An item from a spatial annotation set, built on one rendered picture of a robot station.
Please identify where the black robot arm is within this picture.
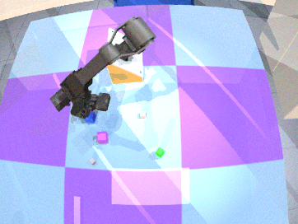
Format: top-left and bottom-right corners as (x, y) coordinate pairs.
(49, 16), (156, 119)

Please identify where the blue block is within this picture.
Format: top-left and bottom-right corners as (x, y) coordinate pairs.
(85, 111), (96, 123)

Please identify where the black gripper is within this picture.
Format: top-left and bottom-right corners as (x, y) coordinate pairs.
(79, 90), (111, 111)

